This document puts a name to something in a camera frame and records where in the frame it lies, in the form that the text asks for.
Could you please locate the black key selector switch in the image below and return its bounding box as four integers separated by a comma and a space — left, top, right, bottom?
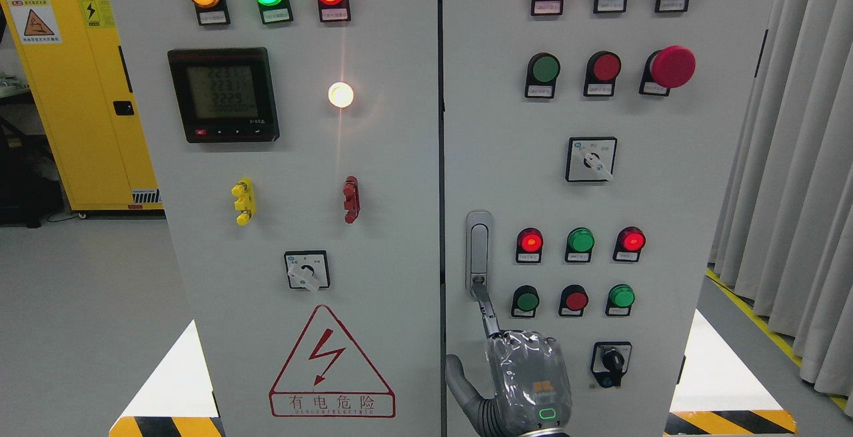
589, 342, 632, 388

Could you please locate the green light middle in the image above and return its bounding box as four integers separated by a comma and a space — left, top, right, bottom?
564, 227, 595, 263

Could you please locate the yellow terminal connector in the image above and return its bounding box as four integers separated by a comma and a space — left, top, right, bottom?
231, 178, 257, 226

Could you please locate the green push button lower left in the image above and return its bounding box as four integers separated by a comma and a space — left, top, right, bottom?
510, 285, 540, 318

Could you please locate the red push button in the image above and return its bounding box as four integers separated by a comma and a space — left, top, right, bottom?
582, 51, 622, 97
558, 284, 589, 318

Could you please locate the red emergency stop button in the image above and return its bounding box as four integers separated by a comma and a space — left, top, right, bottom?
638, 45, 696, 97

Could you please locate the right door upper rotary switch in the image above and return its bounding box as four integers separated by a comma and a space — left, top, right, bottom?
564, 137, 618, 184

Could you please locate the red lit light middle right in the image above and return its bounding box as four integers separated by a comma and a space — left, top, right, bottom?
612, 226, 646, 262

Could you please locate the red electric hazard sign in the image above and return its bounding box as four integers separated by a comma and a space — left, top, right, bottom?
269, 304, 397, 418

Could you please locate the red push button upper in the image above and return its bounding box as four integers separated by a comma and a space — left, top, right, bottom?
582, 51, 622, 97

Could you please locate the orange indicator light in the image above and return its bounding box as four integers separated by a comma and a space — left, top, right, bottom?
191, 0, 231, 25

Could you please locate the door rotary switch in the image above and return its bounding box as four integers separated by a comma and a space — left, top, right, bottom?
564, 137, 618, 184
283, 250, 331, 292

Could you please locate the white lit indicator light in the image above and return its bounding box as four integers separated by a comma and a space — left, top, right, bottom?
328, 81, 355, 109

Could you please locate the red push button lower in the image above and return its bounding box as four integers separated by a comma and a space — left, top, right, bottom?
558, 284, 589, 318

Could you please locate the red lit light middle left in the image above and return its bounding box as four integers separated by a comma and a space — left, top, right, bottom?
515, 228, 544, 264

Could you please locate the yellow safety cabinet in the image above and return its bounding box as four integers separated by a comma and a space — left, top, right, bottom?
2, 0, 162, 213

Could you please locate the silver door handle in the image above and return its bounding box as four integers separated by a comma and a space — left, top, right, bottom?
466, 211, 493, 300

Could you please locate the grey curtain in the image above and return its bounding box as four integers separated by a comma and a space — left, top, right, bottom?
710, 0, 852, 397

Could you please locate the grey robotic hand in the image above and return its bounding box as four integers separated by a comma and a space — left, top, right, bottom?
445, 275, 572, 436

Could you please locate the left door rotary switch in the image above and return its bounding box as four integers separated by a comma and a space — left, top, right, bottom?
283, 250, 331, 292

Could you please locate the green push button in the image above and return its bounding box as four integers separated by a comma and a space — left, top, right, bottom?
510, 285, 540, 318
605, 283, 636, 318
524, 52, 560, 99

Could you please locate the red terminal connector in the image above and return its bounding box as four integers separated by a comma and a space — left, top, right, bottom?
343, 176, 361, 224

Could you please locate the green push button upper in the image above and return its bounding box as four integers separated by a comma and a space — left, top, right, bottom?
524, 52, 560, 99

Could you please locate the grey electrical cabinet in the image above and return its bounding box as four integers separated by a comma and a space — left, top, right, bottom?
113, 0, 773, 436

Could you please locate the black digital power meter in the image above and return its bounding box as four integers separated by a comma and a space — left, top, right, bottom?
167, 47, 280, 143

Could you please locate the green push button lower right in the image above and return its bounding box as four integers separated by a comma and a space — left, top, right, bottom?
605, 283, 636, 318

